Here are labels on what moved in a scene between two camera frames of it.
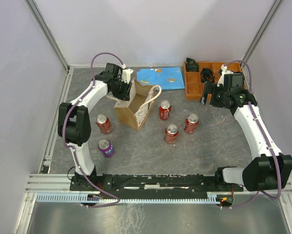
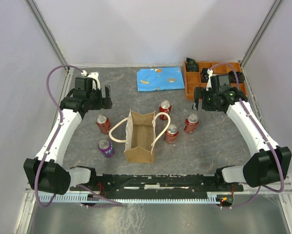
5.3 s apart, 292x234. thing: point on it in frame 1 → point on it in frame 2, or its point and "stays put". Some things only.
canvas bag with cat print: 135,111 → 139,136
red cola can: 191,123 stays put
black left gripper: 125,96 → 104,103
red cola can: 104,124 stays put
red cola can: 165,109 stays put
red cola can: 171,133 stays put
